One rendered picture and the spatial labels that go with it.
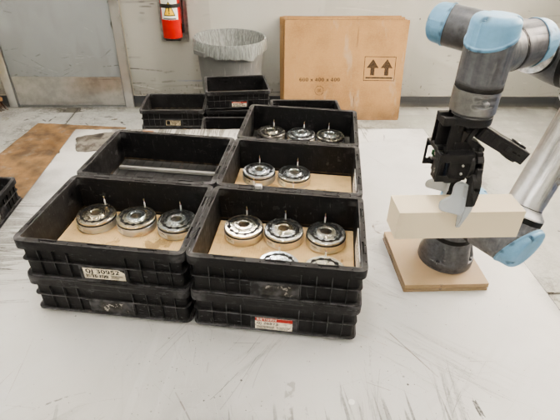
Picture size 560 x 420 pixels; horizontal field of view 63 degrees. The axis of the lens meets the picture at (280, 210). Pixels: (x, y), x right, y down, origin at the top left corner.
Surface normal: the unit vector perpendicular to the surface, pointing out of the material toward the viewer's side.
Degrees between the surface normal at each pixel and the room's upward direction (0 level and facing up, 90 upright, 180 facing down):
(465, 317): 0
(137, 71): 90
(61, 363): 0
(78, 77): 90
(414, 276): 1
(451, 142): 90
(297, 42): 80
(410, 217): 90
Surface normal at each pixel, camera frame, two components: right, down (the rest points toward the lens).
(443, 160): 0.05, 0.57
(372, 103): 0.04, 0.29
